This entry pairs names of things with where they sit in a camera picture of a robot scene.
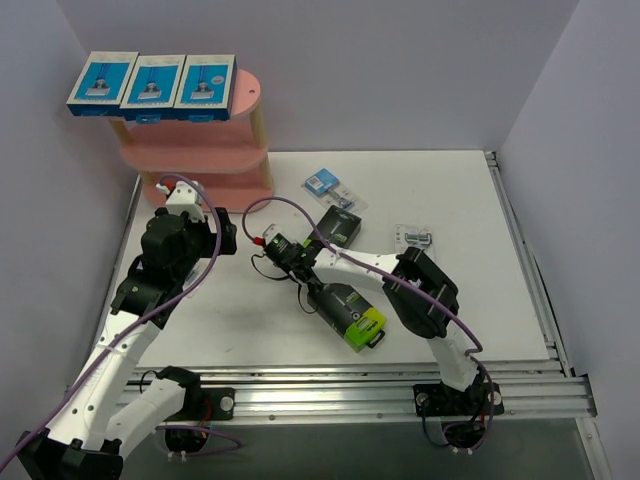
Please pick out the black green razor box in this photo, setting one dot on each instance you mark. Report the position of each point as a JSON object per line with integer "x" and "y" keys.
{"x": 350, "y": 315}
{"x": 339, "y": 227}

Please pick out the white Gillette razor pack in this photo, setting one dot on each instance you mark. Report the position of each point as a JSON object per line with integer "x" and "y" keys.
{"x": 416, "y": 236}

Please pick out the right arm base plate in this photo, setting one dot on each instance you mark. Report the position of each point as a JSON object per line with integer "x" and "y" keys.
{"x": 439, "y": 400}

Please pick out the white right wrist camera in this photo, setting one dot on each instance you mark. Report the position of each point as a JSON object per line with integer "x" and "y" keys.
{"x": 275, "y": 239}

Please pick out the aluminium rail frame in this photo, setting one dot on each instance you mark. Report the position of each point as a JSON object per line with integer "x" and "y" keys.
{"x": 236, "y": 333}

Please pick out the pink three-tier shelf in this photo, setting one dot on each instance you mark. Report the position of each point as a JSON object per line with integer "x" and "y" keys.
{"x": 228, "y": 158}

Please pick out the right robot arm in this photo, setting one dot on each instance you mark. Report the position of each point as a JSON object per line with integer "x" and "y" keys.
{"x": 424, "y": 299}

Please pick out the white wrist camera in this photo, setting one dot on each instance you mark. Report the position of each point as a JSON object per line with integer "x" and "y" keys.
{"x": 275, "y": 239}
{"x": 183, "y": 198}

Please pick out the clear blister razor pack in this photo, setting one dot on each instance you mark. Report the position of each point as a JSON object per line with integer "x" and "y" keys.
{"x": 192, "y": 280}
{"x": 328, "y": 190}

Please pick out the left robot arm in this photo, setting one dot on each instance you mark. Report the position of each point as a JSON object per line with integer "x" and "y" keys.
{"x": 87, "y": 437}

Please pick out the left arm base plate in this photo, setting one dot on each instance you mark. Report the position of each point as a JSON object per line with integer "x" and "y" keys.
{"x": 216, "y": 404}

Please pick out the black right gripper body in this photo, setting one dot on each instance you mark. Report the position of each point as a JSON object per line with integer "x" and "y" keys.
{"x": 310, "y": 260}

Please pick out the blue Harry's razor box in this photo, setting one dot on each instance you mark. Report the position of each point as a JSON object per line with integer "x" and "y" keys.
{"x": 152, "y": 89}
{"x": 100, "y": 87}
{"x": 205, "y": 90}

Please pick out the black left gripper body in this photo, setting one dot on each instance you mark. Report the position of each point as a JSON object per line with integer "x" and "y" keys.
{"x": 220, "y": 236}

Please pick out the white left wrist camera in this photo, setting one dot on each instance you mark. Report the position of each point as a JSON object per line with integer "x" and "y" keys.
{"x": 183, "y": 198}

